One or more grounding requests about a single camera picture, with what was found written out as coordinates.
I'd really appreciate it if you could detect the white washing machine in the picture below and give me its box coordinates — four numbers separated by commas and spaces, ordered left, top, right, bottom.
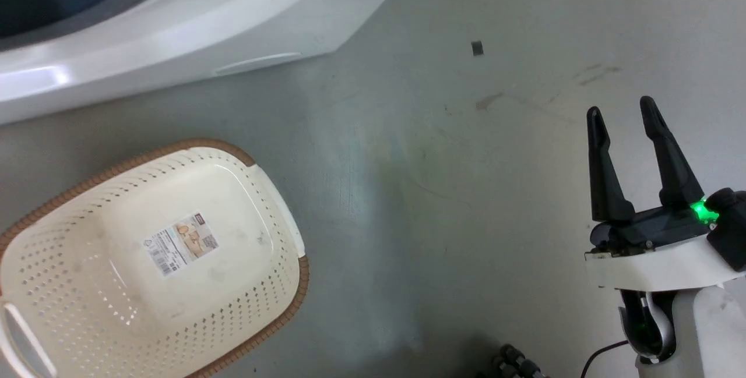
0, 0, 421, 126

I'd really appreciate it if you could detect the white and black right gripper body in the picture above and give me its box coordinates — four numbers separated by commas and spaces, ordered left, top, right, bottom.
584, 188, 746, 291

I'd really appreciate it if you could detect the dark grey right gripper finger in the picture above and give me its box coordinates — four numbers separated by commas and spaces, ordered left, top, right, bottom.
639, 96, 705, 210
586, 107, 636, 223

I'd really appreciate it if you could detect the cream perforated laundry basket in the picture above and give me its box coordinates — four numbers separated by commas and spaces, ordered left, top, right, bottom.
0, 139, 310, 378

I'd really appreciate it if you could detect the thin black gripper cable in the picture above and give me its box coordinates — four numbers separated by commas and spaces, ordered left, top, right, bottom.
580, 340, 630, 378

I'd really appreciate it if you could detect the printed paper basket label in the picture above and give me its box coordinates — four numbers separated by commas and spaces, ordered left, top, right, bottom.
145, 212, 220, 277

